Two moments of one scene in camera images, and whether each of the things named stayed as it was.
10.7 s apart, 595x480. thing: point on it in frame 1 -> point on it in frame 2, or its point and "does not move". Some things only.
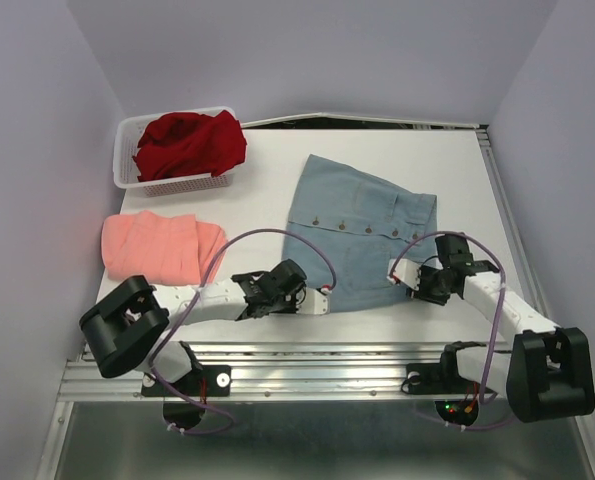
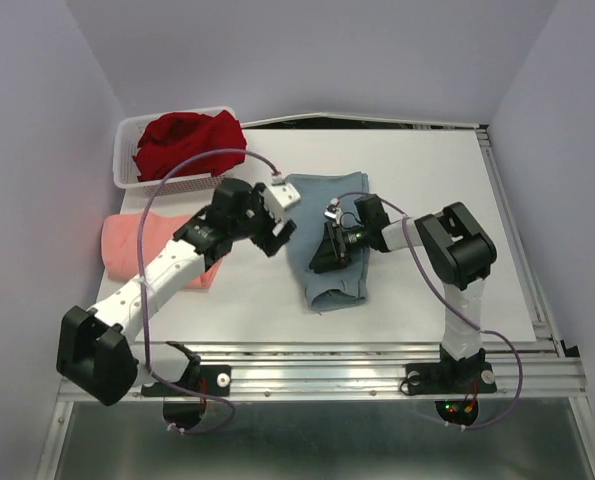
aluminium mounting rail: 287,372 does not move
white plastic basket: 128,131 does not move
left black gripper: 296,298 -> 266,241
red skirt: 183,144 does not move
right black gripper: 421,293 -> 332,253
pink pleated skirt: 169,251 does not move
